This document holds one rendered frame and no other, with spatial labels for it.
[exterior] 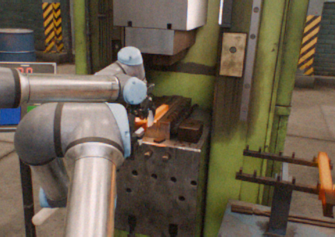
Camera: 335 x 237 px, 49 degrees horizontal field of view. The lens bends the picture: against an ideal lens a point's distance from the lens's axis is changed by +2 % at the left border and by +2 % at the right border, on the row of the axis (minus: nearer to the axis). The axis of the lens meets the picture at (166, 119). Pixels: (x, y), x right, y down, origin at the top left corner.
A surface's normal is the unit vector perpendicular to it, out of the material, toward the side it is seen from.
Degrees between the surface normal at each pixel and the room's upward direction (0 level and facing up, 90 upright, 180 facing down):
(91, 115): 32
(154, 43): 90
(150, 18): 90
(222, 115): 90
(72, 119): 51
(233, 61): 90
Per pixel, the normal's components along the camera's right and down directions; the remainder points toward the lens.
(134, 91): 0.60, 0.28
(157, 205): -0.28, 0.30
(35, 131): -0.30, 0.01
